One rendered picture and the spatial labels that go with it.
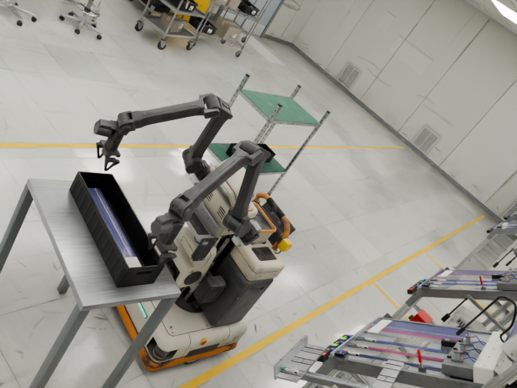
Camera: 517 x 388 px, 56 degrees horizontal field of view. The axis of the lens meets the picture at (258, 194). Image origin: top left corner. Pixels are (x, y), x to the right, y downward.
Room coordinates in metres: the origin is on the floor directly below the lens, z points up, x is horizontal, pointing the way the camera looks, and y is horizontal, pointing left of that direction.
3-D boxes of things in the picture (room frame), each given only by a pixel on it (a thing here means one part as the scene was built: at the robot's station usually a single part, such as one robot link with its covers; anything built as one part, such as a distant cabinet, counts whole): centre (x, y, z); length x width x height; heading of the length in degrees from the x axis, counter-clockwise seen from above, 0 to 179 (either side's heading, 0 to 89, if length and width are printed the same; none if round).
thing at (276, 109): (4.37, 0.28, 0.55); 0.91 x 0.46 x 1.10; 155
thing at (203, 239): (2.07, 0.16, 0.84); 0.28 x 0.16 x 0.22; 55
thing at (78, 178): (1.69, 0.42, 0.86); 0.57 x 0.17 x 0.11; 55
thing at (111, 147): (1.86, 0.65, 1.08); 0.10 x 0.07 x 0.07; 55
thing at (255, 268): (2.39, -0.06, 0.59); 0.55 x 0.34 x 0.83; 55
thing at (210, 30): (7.91, 2.33, 0.29); 0.40 x 0.30 x 0.14; 155
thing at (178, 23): (6.94, 2.46, 0.30); 0.30 x 0.23 x 0.18; 173
